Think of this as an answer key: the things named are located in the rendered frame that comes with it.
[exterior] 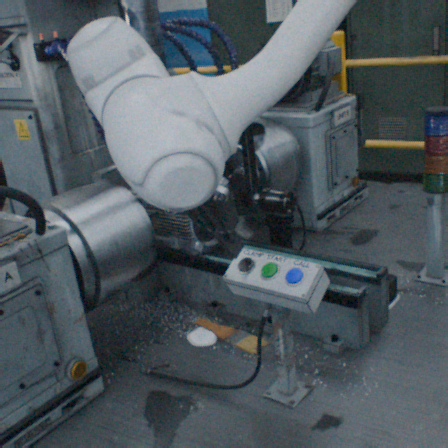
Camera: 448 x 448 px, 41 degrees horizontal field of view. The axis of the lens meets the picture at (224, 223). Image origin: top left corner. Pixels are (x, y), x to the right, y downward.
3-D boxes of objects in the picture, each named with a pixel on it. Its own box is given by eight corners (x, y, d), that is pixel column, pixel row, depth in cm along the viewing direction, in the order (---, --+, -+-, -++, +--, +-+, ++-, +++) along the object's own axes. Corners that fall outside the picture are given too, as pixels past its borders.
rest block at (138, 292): (128, 300, 154) (119, 258, 150) (147, 288, 159) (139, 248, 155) (144, 305, 150) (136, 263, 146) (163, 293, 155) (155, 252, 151)
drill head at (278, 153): (183, 221, 170) (170, 136, 161) (264, 178, 199) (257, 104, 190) (254, 234, 155) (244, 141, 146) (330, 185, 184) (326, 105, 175)
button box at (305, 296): (232, 293, 108) (220, 277, 104) (250, 262, 111) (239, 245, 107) (314, 316, 98) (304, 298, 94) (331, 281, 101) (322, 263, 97)
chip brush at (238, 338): (190, 327, 138) (189, 324, 138) (205, 317, 141) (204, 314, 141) (255, 356, 124) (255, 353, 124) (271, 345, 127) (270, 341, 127)
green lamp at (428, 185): (419, 191, 138) (419, 173, 136) (428, 183, 142) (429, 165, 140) (445, 194, 134) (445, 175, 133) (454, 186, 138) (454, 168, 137)
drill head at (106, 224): (-27, 333, 124) (-62, 223, 115) (105, 262, 149) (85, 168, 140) (45, 368, 108) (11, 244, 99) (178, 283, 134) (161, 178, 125)
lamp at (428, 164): (419, 173, 136) (419, 154, 135) (429, 165, 140) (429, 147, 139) (445, 175, 133) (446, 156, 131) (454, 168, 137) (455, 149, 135)
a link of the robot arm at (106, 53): (111, 128, 85) (132, 174, 75) (45, 37, 75) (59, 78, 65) (174, 87, 85) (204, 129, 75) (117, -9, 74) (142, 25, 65)
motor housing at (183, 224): (134, 251, 153) (121, 181, 146) (182, 224, 167) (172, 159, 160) (192, 265, 141) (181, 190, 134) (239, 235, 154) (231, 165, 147)
